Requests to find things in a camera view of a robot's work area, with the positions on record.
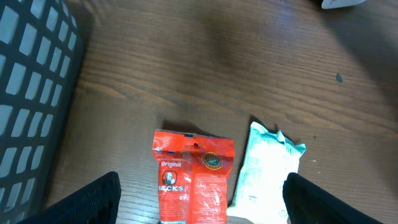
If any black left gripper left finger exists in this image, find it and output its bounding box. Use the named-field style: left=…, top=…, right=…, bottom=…
left=18, top=171, right=121, bottom=224

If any grey plastic shopping basket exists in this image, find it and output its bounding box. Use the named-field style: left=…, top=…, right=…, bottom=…
left=1, top=0, right=83, bottom=223

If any pale green wipes packet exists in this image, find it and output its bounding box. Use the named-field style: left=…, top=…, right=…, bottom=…
left=227, top=121, right=306, bottom=224

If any red snack packet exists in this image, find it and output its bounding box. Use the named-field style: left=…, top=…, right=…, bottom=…
left=152, top=129, right=234, bottom=223

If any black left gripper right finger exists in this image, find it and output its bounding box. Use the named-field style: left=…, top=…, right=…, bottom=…
left=282, top=172, right=381, bottom=224

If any white barcode scanner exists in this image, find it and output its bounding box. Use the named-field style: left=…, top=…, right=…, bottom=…
left=321, top=0, right=366, bottom=9

